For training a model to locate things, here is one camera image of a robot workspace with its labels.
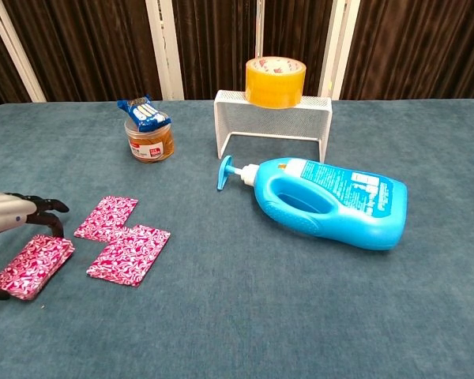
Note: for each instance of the blue snack packet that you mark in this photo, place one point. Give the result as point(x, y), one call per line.
point(146, 112)

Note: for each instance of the blue detergent pump bottle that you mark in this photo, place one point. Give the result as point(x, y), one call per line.
point(332, 205)

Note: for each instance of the blue fabric table cover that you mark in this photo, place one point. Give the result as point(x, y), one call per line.
point(237, 316)

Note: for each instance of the pink patterned packet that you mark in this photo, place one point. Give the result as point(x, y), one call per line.
point(104, 217)
point(130, 254)

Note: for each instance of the white mesh metal rack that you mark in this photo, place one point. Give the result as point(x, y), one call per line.
point(268, 120)

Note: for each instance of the dark brown curtain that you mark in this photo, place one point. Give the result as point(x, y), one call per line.
point(217, 43)
point(87, 47)
point(0, 79)
point(418, 47)

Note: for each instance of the white frame post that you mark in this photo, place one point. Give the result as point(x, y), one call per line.
point(166, 51)
point(337, 47)
point(16, 51)

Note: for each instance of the yellow packing tape roll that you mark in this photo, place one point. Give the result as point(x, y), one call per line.
point(275, 87)

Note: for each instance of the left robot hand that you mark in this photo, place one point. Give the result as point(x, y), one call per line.
point(8, 209)

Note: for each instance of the clear jar of rubber bands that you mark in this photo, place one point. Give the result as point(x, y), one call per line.
point(150, 148)

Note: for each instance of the pink patterned pouch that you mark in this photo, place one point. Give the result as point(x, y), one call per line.
point(31, 266)

